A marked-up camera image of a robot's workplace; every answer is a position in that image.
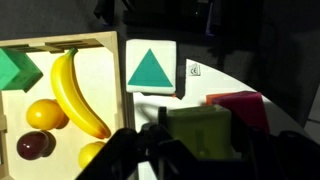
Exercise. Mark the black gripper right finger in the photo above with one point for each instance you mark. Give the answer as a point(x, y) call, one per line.
point(241, 133)

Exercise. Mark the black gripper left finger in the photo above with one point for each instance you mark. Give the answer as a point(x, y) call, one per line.
point(162, 116)

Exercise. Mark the lime green block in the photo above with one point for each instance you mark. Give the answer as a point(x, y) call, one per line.
point(200, 131)

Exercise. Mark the red block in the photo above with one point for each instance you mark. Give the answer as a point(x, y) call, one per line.
point(248, 106)

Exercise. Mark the white block with teal triangle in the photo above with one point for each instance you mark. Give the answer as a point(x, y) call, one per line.
point(150, 68)

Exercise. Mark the wooden tray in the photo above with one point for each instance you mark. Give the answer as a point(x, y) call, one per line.
point(100, 76)

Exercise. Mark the small white CE sticker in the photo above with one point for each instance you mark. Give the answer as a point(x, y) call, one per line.
point(194, 70)

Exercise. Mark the yellow toy lemon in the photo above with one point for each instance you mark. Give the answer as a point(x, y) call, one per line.
point(89, 154)

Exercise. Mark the yellow toy banana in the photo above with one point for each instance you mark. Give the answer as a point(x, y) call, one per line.
point(71, 96)

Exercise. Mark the orange toy fruit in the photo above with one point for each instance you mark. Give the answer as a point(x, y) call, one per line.
point(43, 114)

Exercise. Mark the dark red toy plum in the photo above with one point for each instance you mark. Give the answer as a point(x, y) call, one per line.
point(31, 145)

